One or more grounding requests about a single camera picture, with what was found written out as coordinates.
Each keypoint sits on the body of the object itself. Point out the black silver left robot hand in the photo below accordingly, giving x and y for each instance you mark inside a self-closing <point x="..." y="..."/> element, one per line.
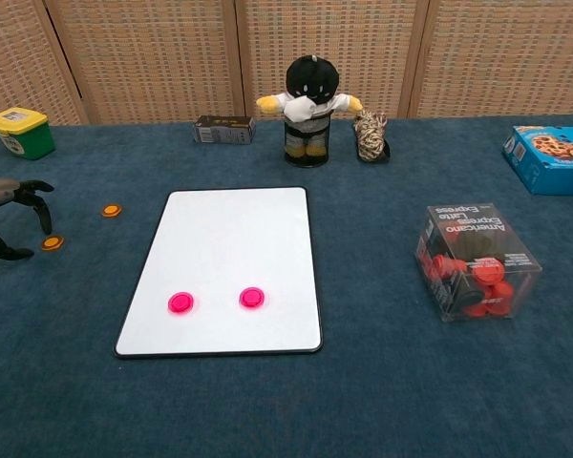
<point x="0" y="191"/>

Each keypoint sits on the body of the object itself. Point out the orange round magnet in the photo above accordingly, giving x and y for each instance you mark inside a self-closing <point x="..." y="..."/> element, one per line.
<point x="111" y="211"/>
<point x="52" y="243"/>

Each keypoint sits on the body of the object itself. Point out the pink round magnet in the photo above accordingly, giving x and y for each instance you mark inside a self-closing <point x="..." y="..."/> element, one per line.
<point x="181" y="303"/>
<point x="252" y="297"/>

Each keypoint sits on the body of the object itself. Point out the yellow lid green container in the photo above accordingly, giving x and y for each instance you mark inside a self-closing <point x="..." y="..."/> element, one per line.
<point x="21" y="136"/>

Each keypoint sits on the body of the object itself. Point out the woven bamboo folding screen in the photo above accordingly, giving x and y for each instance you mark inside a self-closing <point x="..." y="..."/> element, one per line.
<point x="148" y="57"/>

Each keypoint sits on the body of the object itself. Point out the small black cardboard box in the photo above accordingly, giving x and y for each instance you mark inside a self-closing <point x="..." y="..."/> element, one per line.
<point x="224" y="130"/>

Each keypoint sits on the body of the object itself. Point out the white magnetic board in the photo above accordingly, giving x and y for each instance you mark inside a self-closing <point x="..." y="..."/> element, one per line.
<point x="243" y="238"/>

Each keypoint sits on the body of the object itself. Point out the black mesh pen holder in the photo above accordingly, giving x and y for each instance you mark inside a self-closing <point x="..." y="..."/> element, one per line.
<point x="305" y="163"/>

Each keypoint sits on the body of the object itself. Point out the black head plush doll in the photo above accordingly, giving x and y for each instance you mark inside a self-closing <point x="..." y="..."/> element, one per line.
<point x="311" y="81"/>

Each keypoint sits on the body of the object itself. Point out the blue carpet tablecloth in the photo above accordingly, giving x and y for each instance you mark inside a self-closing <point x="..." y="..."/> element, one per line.
<point x="363" y="391"/>

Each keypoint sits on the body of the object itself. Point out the clear coffee capsule box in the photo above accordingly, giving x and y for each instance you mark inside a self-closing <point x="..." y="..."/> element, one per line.
<point x="477" y="262"/>

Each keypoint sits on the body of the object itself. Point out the blue cookie box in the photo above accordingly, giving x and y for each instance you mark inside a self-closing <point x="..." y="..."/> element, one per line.
<point x="549" y="162"/>

